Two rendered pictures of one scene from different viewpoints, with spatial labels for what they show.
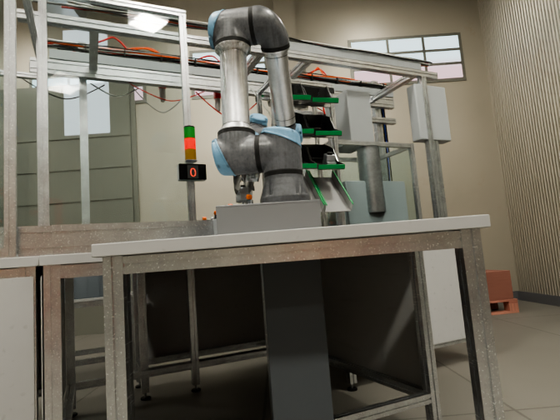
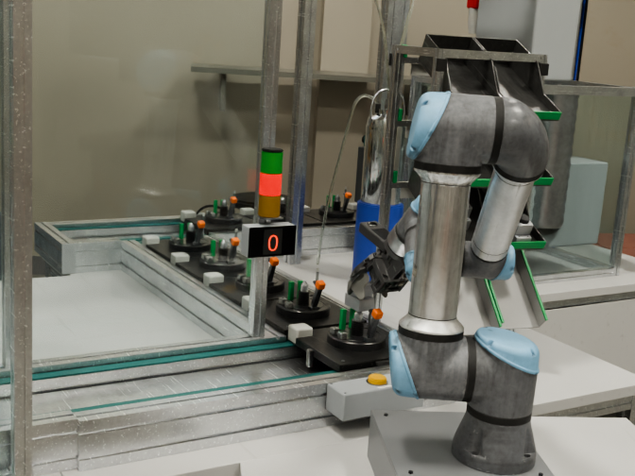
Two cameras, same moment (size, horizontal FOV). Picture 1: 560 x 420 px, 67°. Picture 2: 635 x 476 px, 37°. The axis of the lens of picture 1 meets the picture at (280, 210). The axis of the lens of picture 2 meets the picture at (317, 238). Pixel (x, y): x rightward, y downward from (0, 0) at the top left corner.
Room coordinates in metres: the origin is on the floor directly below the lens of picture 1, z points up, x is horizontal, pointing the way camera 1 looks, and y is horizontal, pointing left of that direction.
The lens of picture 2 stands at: (-0.33, 0.51, 1.70)
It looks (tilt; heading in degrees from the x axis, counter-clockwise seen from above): 13 degrees down; 353
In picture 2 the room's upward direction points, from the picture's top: 4 degrees clockwise
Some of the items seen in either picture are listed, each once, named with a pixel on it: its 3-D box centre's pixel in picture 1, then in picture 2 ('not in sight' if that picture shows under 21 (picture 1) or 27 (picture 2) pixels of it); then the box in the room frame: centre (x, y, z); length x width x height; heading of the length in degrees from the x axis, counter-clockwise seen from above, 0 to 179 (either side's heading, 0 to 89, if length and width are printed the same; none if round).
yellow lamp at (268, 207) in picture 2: (190, 155); (269, 205); (1.84, 0.38, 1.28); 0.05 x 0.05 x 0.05
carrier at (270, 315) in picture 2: not in sight; (303, 296); (2.04, 0.26, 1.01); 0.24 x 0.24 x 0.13; 25
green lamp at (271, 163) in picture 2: (189, 133); (271, 161); (1.84, 0.38, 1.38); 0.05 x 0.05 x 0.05
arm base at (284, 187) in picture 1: (284, 188); (496, 430); (1.25, -0.02, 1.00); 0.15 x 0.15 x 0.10
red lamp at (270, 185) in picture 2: (190, 144); (270, 183); (1.84, 0.38, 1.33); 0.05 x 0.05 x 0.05
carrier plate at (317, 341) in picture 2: not in sight; (355, 346); (1.81, 0.16, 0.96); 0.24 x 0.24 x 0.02; 25
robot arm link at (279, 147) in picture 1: (279, 150); (500, 369); (1.24, -0.01, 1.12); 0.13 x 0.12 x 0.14; 83
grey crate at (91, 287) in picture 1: (87, 282); not in sight; (3.41, 1.58, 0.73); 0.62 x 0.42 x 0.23; 115
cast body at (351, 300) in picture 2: (242, 193); (357, 292); (1.82, 0.16, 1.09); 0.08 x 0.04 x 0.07; 25
